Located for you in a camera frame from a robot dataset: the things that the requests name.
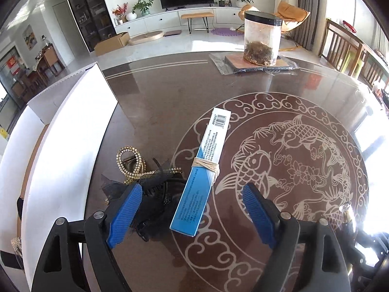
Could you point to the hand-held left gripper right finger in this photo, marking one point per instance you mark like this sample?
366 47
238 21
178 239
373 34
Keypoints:
256 210

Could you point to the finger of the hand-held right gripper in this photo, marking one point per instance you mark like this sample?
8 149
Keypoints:
380 246

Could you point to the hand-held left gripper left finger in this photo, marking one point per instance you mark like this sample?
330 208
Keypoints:
126 213

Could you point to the long blue carton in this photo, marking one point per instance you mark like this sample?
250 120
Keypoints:
197 194

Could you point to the white cardboard storage box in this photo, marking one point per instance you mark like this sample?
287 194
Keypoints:
67 127

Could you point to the brown glass desktop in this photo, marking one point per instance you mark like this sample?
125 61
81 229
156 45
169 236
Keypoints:
158 97

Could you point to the black mesh bow hair clip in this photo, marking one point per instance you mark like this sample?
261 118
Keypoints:
155 210

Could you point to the metal capped bottle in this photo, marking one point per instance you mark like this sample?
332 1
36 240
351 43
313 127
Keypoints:
348 216

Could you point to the board in clear plastic bag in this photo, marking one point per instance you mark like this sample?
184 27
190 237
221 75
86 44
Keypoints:
231 64

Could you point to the open brown cardboard box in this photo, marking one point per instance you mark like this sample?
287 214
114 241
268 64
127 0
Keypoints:
111 44

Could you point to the clear jar with black lid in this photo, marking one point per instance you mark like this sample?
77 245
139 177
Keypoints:
263 33

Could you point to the beige floor pad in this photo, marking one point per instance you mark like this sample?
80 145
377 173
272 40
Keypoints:
147 37

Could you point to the wooden slatted chair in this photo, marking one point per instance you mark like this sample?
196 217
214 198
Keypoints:
340 44
372 67

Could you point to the purple round floor mat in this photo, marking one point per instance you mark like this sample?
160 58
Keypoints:
225 32

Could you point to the red paper door poster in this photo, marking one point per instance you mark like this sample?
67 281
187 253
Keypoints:
12 65

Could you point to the white door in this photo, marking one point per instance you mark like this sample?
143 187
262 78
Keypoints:
63 30

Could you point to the white television cabinet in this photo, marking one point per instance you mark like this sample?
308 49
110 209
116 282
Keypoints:
158 19

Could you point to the white round vase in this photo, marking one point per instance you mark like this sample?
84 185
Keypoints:
131 16

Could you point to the orange lounge chair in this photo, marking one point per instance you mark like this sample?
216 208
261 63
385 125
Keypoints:
291 13

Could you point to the framed landscape painting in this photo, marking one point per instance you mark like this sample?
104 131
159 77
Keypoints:
29 36

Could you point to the red flower plant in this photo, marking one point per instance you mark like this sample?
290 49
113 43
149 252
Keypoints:
119 11

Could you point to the wooden bench with black legs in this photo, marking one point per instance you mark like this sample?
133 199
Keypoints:
197 15

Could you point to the bushy green potted plant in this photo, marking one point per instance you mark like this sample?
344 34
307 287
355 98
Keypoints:
142 6

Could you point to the dark glass display cabinet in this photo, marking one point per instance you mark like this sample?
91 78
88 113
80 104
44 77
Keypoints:
91 6

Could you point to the grey curtain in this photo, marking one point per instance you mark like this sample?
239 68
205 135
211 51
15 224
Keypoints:
310 6

